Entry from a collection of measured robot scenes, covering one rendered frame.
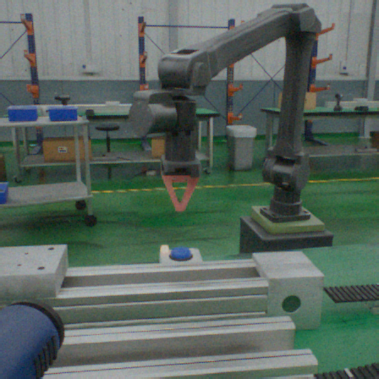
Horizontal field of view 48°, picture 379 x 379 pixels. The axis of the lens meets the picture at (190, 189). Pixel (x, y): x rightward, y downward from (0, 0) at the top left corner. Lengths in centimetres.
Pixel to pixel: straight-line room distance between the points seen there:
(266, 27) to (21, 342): 77
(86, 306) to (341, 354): 39
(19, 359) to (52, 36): 789
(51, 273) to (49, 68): 754
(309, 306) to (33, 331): 48
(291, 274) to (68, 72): 756
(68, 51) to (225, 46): 734
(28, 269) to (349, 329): 51
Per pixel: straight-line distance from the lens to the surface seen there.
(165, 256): 84
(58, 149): 538
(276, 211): 118
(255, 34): 91
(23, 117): 351
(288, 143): 112
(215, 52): 79
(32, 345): 35
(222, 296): 70
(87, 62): 801
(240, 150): 565
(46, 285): 67
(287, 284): 70
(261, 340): 59
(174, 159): 76
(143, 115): 70
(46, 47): 815
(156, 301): 69
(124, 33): 812
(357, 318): 81
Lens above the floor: 117
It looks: 15 degrees down
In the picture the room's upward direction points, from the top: straight up
